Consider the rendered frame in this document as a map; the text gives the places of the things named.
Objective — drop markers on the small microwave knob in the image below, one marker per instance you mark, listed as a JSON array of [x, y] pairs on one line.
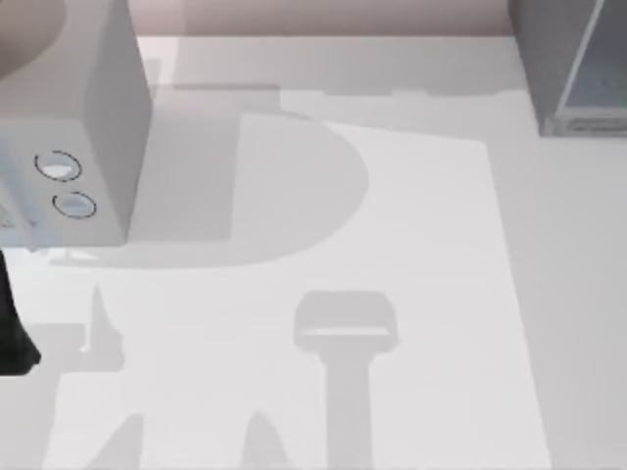
[[74, 205]]

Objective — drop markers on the large microwave knob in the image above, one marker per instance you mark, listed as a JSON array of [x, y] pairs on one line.
[[58, 166]]

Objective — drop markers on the pale microwave oven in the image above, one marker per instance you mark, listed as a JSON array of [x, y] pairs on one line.
[[59, 88]]

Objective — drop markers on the grey cabinet with dark inside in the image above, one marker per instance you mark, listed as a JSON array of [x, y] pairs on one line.
[[578, 59]]

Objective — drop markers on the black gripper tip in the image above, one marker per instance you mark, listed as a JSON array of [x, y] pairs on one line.
[[12, 338]]

